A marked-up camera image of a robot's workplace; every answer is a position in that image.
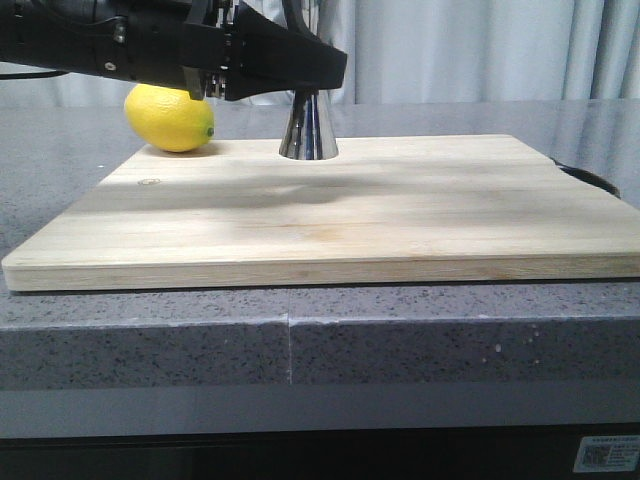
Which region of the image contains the black cable on counter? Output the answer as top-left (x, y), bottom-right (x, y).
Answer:
top-left (549, 158), bottom-right (621, 199)

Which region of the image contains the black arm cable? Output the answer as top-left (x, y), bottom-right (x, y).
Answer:
top-left (0, 69), bottom-right (69, 82)

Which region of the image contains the grey curtain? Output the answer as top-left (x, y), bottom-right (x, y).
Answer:
top-left (1, 1), bottom-right (639, 108)

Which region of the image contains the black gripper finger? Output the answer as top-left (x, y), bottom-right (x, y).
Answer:
top-left (281, 0), bottom-right (316, 38)
top-left (224, 2), bottom-right (347, 101)

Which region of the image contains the yellow lemon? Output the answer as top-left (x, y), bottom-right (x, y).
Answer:
top-left (124, 84), bottom-right (215, 153)

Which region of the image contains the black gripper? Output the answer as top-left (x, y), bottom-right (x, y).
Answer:
top-left (1, 1), bottom-right (230, 100)

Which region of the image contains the steel double jigger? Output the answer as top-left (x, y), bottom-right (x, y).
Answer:
top-left (277, 0), bottom-right (339, 161)

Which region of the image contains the white QR code label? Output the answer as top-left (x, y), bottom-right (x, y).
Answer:
top-left (573, 435), bottom-right (639, 473)

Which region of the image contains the wooden cutting board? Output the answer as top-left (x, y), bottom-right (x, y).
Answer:
top-left (2, 135), bottom-right (639, 292)

